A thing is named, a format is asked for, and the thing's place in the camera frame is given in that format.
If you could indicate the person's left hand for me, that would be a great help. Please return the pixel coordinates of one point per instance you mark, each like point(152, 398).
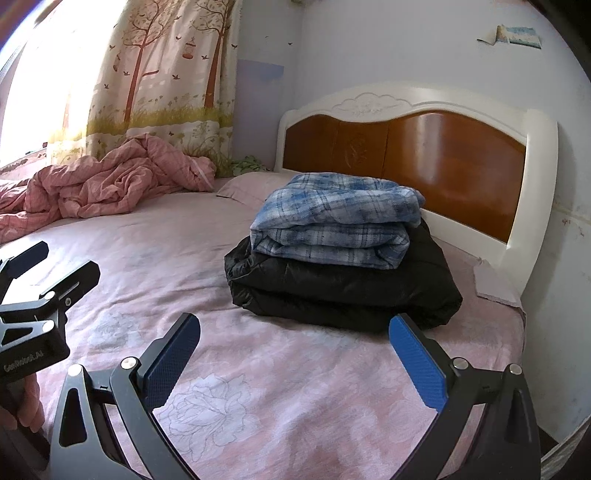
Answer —
point(32, 401)

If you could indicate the pink bed sheet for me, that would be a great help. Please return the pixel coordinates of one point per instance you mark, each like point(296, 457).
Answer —
point(277, 392)

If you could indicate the pink pillow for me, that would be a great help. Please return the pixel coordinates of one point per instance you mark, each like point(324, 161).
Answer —
point(244, 189)

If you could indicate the wooden headboard with white frame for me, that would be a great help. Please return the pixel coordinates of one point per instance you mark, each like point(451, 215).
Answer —
point(438, 152)

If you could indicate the window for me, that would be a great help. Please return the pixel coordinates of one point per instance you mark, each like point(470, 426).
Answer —
point(37, 92)

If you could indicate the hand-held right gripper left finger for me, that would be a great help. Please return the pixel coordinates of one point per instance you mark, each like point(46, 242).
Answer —
point(173, 360)

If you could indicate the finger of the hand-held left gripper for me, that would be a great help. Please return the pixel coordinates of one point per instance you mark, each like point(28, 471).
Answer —
point(74, 281)
point(27, 258)

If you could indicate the black jacket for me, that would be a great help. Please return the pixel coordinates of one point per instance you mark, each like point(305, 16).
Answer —
point(346, 286)

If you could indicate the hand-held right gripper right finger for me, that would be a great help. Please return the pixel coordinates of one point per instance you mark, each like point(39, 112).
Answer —
point(418, 364)

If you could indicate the small wall picture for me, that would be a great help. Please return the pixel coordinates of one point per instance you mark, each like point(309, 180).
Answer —
point(517, 36)

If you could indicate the tree print curtain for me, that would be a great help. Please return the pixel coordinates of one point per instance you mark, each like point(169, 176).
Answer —
point(161, 69)

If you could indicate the green patterned cloth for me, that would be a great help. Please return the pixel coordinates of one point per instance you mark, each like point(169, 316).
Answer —
point(249, 164)

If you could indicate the pink quilt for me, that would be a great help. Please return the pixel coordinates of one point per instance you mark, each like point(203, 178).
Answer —
point(115, 180)

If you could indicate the blue plaid shirt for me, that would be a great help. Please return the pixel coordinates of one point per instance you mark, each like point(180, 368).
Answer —
point(332, 217)

